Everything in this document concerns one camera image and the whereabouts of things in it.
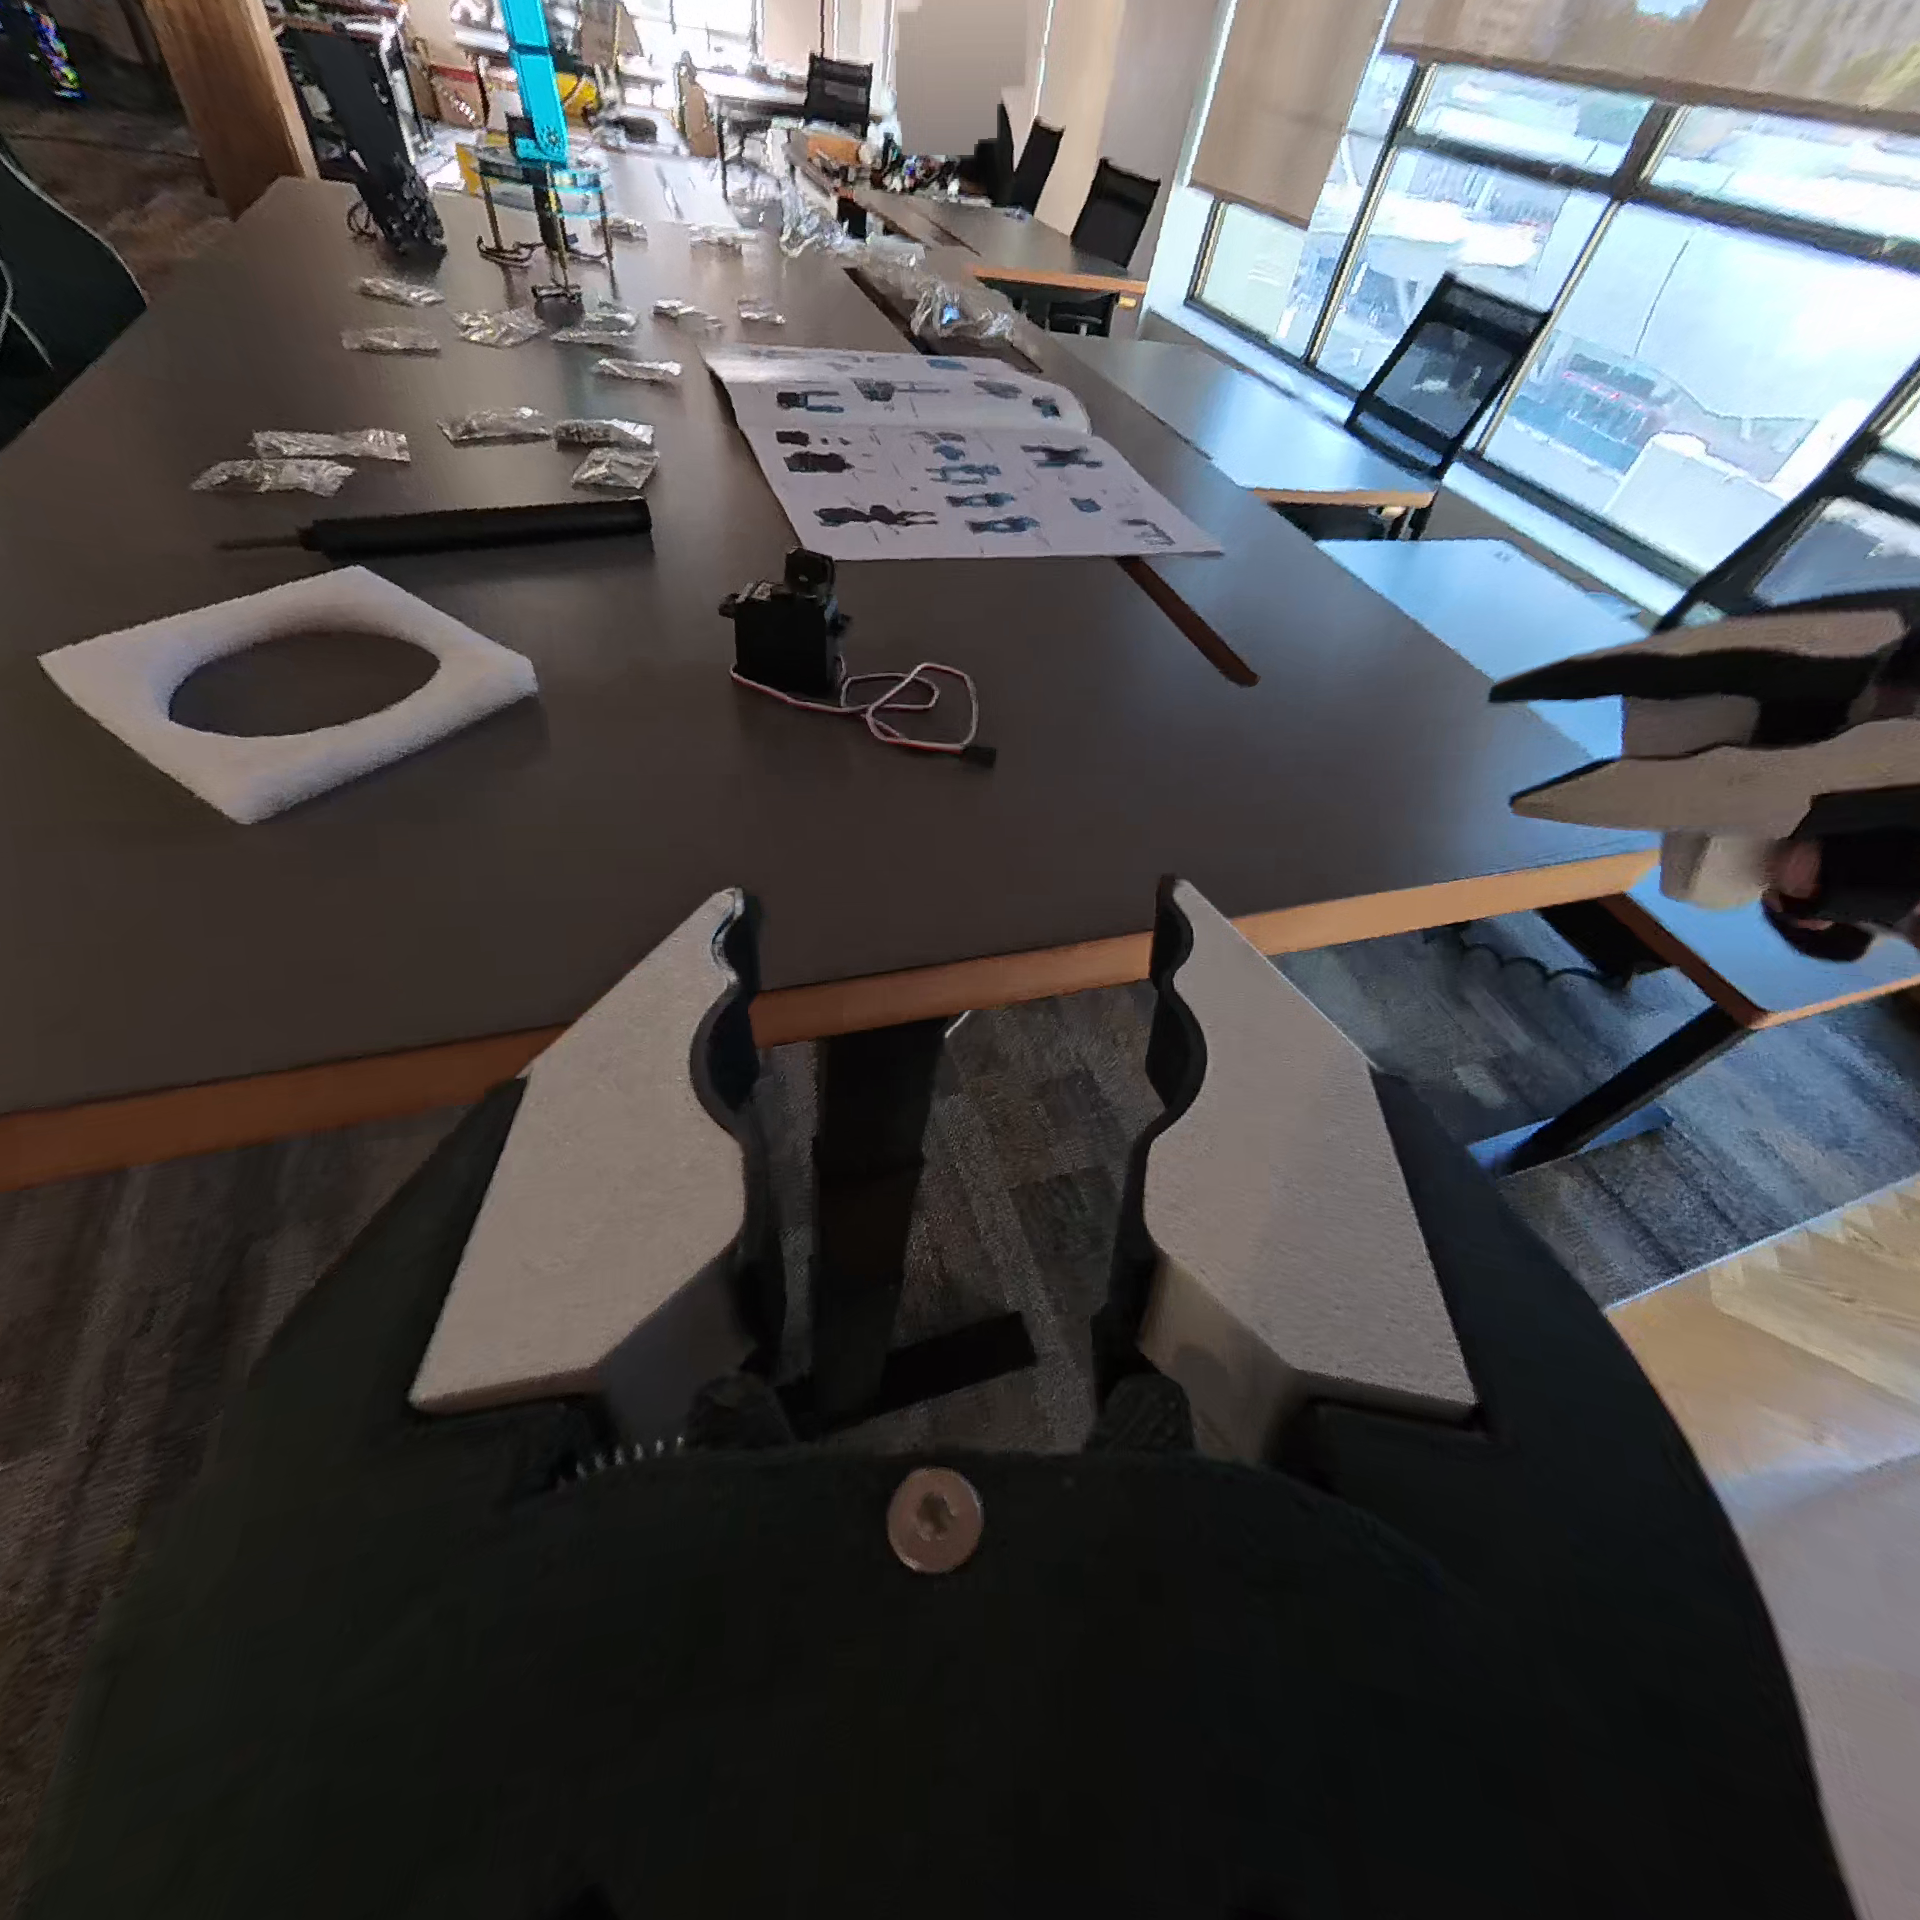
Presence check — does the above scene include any large office window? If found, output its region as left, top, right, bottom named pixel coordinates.
left=1184, top=52, right=1920, bottom=604

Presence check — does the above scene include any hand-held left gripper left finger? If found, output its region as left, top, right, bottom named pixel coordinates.
left=407, top=889, right=794, bottom=1416

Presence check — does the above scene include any black chair with white stripes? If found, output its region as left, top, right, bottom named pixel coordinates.
left=0, top=136, right=152, bottom=453

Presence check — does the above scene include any computer case with coloured lights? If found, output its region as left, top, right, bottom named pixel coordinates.
left=0, top=0, right=96, bottom=105

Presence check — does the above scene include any beige roller blind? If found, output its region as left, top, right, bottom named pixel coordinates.
left=1193, top=0, right=1419, bottom=232
left=1380, top=0, right=1920, bottom=120

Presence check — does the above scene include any dark grey desk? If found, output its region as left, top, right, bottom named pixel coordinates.
left=0, top=150, right=1659, bottom=1427

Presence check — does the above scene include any group of clear screw bags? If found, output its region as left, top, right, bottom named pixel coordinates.
left=189, top=213, right=790, bottom=500

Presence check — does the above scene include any pile of crumpled plastic wrappers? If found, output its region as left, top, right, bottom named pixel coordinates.
left=776, top=187, right=1020, bottom=344

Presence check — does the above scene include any grey office desk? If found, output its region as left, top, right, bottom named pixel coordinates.
left=1050, top=332, right=1444, bottom=544
left=830, top=179, right=1154, bottom=300
left=1319, top=539, right=1920, bottom=1175

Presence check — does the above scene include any black mesh office chair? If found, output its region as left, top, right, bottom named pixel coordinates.
left=1343, top=271, right=1550, bottom=487

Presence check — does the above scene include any white foam frame round hole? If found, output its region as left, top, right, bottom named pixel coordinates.
left=35, top=565, right=538, bottom=827

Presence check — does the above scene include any black pen screwdriver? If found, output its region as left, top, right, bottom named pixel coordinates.
left=221, top=500, right=654, bottom=562

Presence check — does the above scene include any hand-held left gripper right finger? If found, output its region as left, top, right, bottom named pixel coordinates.
left=1090, top=874, right=1481, bottom=1462

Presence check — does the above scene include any black robot part assembly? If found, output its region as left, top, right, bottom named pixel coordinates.
left=348, top=150, right=451, bottom=271

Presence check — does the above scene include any black servo motor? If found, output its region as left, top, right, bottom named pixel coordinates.
left=717, top=549, right=854, bottom=704

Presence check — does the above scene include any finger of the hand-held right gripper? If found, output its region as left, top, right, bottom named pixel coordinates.
left=1512, top=752, right=1823, bottom=910
left=1488, top=595, right=1915, bottom=760

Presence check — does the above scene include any open assembly instruction booklet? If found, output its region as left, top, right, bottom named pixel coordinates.
left=700, top=346, right=1223, bottom=562

